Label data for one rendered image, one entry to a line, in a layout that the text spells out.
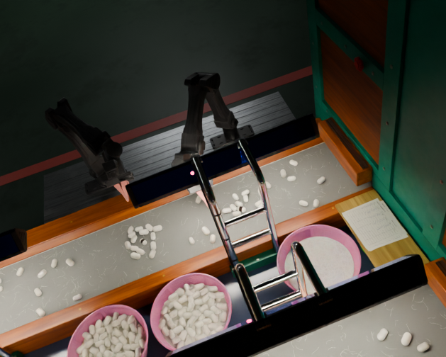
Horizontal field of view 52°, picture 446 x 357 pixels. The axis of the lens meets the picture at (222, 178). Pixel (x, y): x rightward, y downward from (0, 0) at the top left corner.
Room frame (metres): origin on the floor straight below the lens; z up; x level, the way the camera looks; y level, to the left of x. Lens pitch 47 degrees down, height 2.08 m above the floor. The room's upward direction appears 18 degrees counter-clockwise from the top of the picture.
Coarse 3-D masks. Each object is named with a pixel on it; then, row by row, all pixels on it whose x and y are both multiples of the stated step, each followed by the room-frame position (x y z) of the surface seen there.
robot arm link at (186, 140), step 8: (184, 80) 1.43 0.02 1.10; (192, 80) 1.45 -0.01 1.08; (200, 80) 1.40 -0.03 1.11; (208, 80) 1.39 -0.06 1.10; (216, 80) 1.44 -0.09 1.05; (192, 88) 1.40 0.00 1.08; (200, 88) 1.38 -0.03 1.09; (216, 88) 1.43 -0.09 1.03; (192, 96) 1.38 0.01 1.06; (200, 96) 1.36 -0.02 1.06; (192, 104) 1.36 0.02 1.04; (200, 104) 1.35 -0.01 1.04; (192, 112) 1.34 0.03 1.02; (200, 112) 1.34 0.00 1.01; (192, 120) 1.32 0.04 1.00; (200, 120) 1.32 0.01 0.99; (184, 128) 1.31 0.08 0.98; (192, 128) 1.30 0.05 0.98; (200, 128) 1.30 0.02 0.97; (184, 136) 1.29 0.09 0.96; (192, 136) 1.28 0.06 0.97; (200, 136) 1.28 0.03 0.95; (184, 144) 1.27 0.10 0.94; (192, 144) 1.26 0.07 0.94
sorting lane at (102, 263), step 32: (288, 160) 1.22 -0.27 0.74; (320, 160) 1.16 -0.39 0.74; (224, 192) 1.16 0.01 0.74; (256, 192) 1.11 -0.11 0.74; (288, 192) 1.06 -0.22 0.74; (320, 192) 1.02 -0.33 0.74; (352, 192) 0.97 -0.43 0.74; (128, 224) 1.16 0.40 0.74; (160, 224) 1.11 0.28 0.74; (192, 224) 1.06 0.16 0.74; (256, 224) 0.97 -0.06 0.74; (32, 256) 1.16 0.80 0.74; (64, 256) 1.11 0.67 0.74; (96, 256) 1.06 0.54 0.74; (128, 256) 1.01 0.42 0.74; (160, 256) 0.97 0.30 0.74; (192, 256) 0.92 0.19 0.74; (32, 288) 1.01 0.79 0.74; (64, 288) 0.97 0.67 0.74; (96, 288) 0.92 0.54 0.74; (0, 320) 0.92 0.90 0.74; (32, 320) 0.88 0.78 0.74
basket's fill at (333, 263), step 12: (312, 240) 0.84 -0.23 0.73; (324, 240) 0.82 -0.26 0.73; (312, 252) 0.80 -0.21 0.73; (324, 252) 0.78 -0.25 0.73; (336, 252) 0.76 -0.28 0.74; (348, 252) 0.75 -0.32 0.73; (288, 264) 0.78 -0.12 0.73; (324, 264) 0.74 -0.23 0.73; (336, 264) 0.72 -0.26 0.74; (348, 264) 0.71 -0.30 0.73; (324, 276) 0.69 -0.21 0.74; (336, 276) 0.68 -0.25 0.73; (348, 276) 0.67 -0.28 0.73; (312, 288) 0.67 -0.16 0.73
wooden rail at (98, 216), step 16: (304, 144) 1.26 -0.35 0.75; (272, 160) 1.24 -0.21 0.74; (224, 176) 1.23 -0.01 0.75; (96, 208) 1.27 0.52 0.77; (112, 208) 1.24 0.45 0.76; (128, 208) 1.22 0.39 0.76; (144, 208) 1.20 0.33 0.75; (48, 224) 1.27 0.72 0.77; (64, 224) 1.25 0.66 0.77; (80, 224) 1.22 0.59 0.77; (96, 224) 1.20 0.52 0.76; (112, 224) 1.19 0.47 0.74; (32, 240) 1.22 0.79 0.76; (48, 240) 1.19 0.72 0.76; (64, 240) 1.18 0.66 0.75; (16, 256) 1.17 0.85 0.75
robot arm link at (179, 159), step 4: (200, 140) 1.27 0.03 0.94; (200, 144) 1.25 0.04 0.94; (204, 144) 1.26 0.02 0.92; (200, 148) 1.24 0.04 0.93; (204, 148) 1.26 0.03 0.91; (180, 152) 1.23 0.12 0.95; (184, 152) 1.24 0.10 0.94; (188, 152) 1.24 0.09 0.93; (192, 152) 1.25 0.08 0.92; (196, 152) 1.25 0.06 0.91; (200, 152) 1.24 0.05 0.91; (176, 156) 1.21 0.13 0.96; (180, 156) 1.20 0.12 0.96; (184, 156) 1.20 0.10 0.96; (188, 156) 1.21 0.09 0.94; (176, 160) 1.20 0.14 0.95; (180, 160) 1.19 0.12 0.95; (184, 160) 1.19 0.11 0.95; (188, 160) 1.20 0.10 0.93; (172, 164) 1.20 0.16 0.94; (176, 164) 1.19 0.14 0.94
